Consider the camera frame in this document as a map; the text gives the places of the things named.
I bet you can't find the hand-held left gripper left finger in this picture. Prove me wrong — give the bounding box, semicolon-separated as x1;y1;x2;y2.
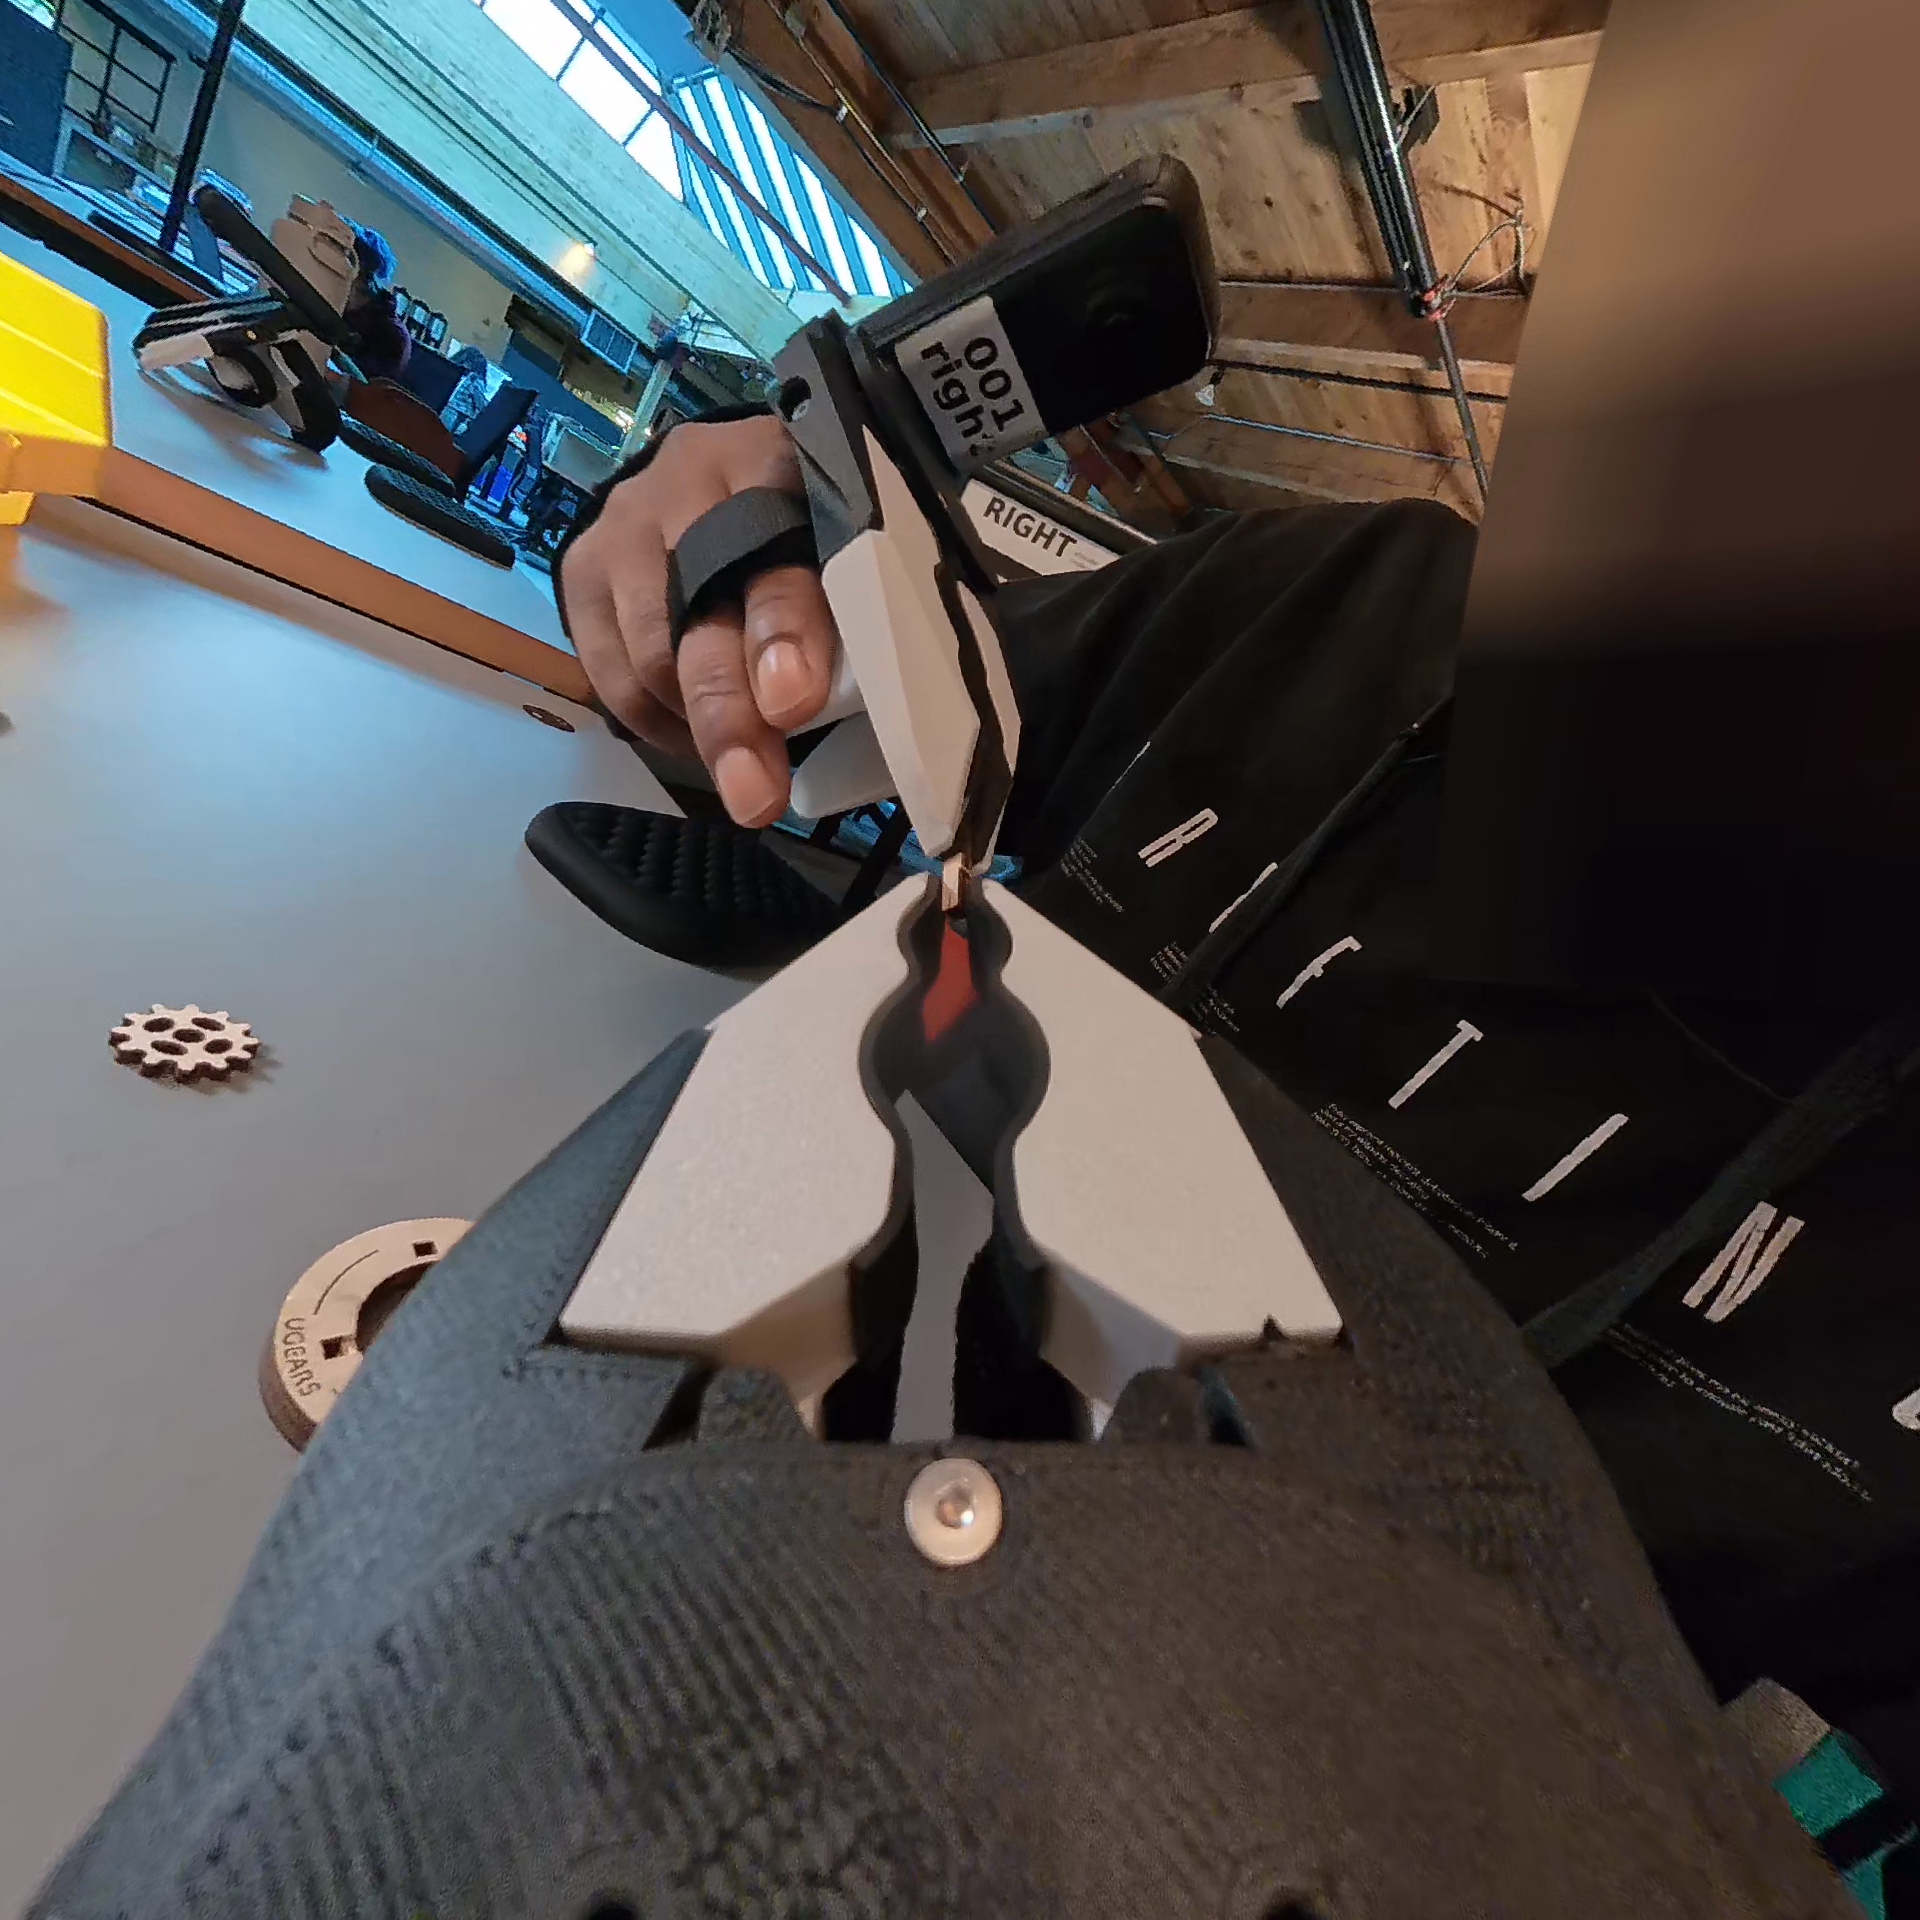
558;880;924;1439

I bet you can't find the black white tool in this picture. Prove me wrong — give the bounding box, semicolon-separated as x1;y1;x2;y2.
132;188;360;452

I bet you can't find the wood edged grey table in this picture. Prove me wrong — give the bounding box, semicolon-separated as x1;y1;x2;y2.
0;166;601;634

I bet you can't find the metal ceiling pipe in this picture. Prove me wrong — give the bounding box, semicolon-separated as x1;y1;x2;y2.
1316;0;1502;506

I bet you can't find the person's black printed hoodie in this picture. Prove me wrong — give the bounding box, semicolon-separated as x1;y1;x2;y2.
983;496;1920;1771

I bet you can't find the red object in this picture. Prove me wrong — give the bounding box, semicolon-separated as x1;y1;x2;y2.
919;919;981;1048

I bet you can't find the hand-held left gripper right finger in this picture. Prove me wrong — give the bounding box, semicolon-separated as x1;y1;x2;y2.
966;880;1345;1440

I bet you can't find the person's right hand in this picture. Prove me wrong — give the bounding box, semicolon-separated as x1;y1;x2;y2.
558;417;834;827

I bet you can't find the black stand pole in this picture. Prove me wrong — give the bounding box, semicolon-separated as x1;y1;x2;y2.
152;0;249;270

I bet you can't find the black woven armrest pad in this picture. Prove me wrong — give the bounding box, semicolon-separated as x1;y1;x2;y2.
526;800;886;975

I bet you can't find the yellow plastic bin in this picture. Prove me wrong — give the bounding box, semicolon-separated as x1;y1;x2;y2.
0;252;117;529

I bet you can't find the teal black object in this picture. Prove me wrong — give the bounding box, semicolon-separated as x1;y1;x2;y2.
1725;1679;1895;1920

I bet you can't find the wooden ring base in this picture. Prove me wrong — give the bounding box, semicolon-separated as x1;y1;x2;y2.
258;1218;474;1452

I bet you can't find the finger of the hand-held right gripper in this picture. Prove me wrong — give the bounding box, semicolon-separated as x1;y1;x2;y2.
817;449;990;864
942;511;1028;882

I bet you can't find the small wooden gear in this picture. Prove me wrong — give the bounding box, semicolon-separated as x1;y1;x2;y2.
108;1002;262;1086

